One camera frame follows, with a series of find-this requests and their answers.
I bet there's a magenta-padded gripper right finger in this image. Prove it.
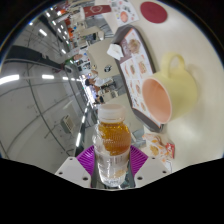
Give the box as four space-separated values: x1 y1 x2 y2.
128 144 170 188

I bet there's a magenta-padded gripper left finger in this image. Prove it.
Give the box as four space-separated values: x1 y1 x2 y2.
54 144 99 188

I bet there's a clear white-capped drink bottle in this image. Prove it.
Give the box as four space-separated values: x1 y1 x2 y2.
92 103 132 187

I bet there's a clear snack wrapper bag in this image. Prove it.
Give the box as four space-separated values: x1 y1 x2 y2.
141 132 169 173

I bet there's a small red sauce packet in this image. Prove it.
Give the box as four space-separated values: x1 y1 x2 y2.
165 143 176 160

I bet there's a ceiling air conditioner unit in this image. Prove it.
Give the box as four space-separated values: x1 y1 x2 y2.
59 114 78 136

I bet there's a yellow mug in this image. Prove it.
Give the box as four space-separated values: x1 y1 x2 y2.
142 52 199 124

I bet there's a person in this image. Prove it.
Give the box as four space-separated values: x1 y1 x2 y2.
84 74 114 90

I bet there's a printed paper tray liner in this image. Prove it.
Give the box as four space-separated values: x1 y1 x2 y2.
119 28 158 123

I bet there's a group of ceiling lights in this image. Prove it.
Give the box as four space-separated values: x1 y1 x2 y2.
0 6 89 149

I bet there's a group of beige chairs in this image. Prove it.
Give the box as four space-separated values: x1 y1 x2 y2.
66 9 116 101

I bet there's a crumpled white napkin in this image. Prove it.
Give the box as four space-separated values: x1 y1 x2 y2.
106 43 125 62

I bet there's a colourful sticker leaflet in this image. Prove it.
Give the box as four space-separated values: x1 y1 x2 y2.
109 0 140 25

